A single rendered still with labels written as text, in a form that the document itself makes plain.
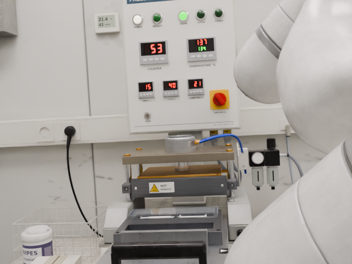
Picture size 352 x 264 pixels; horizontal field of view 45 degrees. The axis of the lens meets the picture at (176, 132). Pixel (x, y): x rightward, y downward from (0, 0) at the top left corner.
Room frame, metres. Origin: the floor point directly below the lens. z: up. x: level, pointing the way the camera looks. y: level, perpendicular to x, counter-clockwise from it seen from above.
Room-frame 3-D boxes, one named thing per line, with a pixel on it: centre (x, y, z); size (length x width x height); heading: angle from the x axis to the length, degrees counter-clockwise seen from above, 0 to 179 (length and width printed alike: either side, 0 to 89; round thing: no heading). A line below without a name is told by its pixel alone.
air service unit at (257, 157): (1.20, -0.24, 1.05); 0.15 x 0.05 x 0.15; 84
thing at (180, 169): (1.09, -0.02, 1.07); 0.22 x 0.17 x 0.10; 84
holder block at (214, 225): (0.84, 0.02, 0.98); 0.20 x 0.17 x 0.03; 84
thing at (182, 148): (1.12, -0.03, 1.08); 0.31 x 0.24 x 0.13; 84
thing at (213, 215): (0.88, 0.01, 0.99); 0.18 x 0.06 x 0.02; 84
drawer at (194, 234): (0.79, 0.02, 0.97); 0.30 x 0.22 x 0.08; 174
